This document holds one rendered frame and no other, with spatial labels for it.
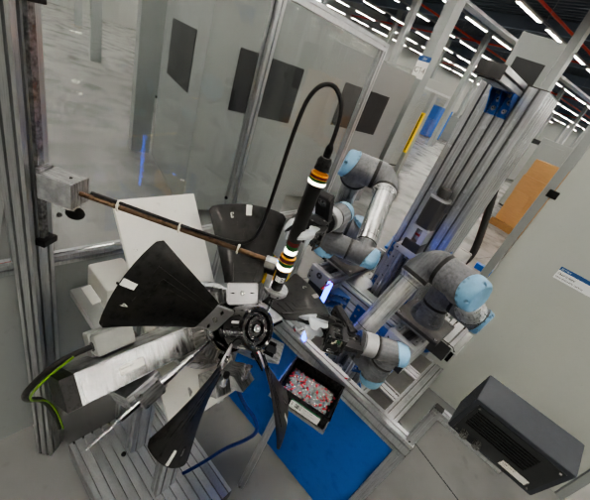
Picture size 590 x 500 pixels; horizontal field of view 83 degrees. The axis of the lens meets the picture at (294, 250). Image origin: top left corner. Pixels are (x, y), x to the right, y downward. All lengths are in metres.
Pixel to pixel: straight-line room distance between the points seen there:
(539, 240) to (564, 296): 0.36
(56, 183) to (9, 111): 0.17
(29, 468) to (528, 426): 1.94
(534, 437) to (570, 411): 1.70
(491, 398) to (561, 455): 0.19
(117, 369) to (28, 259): 0.48
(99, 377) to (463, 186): 1.49
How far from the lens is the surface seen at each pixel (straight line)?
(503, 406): 1.17
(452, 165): 1.69
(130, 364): 0.93
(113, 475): 1.94
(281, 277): 0.91
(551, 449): 1.19
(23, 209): 1.15
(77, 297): 1.48
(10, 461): 2.13
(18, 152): 1.07
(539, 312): 2.60
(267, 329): 0.95
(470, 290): 1.10
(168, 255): 0.78
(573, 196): 2.44
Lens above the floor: 1.86
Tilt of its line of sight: 29 degrees down
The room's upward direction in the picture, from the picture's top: 21 degrees clockwise
